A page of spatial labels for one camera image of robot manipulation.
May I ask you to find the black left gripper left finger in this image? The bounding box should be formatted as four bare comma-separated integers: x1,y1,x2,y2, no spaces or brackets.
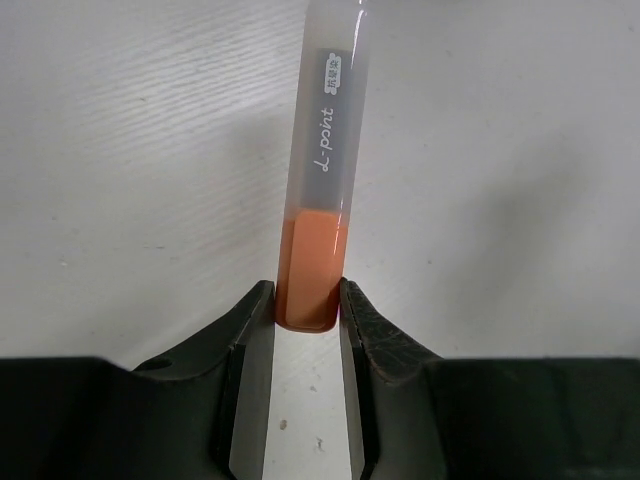
1,281,275,479

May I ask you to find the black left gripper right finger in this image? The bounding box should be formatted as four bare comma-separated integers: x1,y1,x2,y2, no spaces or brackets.
339,280,639,479

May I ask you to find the peach cap translucent highlighter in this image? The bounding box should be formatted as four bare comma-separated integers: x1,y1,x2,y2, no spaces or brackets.
275,1,372,333

